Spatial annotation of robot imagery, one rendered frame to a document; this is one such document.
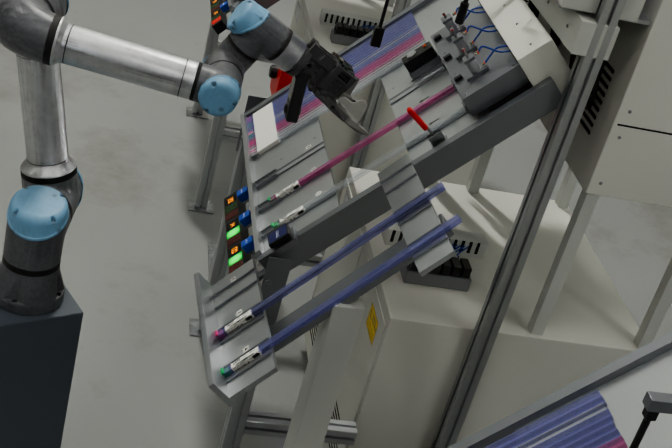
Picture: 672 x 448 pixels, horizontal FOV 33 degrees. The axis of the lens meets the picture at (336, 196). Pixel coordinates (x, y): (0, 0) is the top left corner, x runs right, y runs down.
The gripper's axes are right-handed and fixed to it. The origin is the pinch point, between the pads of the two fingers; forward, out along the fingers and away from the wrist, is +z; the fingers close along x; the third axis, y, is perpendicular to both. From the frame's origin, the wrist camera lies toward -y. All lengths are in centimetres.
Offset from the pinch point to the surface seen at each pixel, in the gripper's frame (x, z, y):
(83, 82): 218, -2, -118
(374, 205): -10.0, 10.8, -9.7
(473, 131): -10.0, 14.7, 15.5
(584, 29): -14.0, 13.7, 45.2
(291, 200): 7.2, 4.3, -26.2
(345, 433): -14, 45, -57
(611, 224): 168, 188, -15
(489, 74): -3.0, 11.8, 25.2
